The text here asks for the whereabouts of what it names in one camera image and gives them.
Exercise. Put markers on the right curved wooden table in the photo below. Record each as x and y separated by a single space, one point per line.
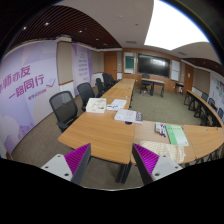
208 109

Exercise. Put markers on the black chair at desk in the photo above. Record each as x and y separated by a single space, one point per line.
145 82

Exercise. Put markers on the black mesh office chair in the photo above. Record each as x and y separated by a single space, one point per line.
64 108

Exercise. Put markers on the long wooden conference table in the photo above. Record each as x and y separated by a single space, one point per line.
112 140

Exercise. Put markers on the white ceiling light panel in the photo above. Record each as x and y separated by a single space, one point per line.
170 29

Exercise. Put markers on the far black office chair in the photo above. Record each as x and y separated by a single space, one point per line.
107 83

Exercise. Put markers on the beige knitted towel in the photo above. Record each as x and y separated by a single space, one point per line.
175 152

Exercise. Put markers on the marker pens pack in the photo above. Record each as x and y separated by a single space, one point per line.
160 128

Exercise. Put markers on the purple wall banner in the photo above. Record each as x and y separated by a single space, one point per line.
28 78

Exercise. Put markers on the white open book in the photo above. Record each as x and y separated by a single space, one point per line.
129 116

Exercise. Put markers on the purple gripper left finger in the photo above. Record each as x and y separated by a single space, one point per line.
71 166

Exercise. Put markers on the white papers on table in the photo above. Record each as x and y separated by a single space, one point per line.
116 104

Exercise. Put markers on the wooden desk near screen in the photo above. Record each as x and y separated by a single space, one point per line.
157 83

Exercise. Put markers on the white box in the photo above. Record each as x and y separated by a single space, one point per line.
96 105

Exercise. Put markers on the green paper sheet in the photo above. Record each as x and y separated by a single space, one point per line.
176 135

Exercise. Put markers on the wooden door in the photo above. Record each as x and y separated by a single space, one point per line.
110 64

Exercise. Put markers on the large black wall screen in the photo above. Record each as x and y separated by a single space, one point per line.
153 65

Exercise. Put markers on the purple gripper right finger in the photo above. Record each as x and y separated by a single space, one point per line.
151 166

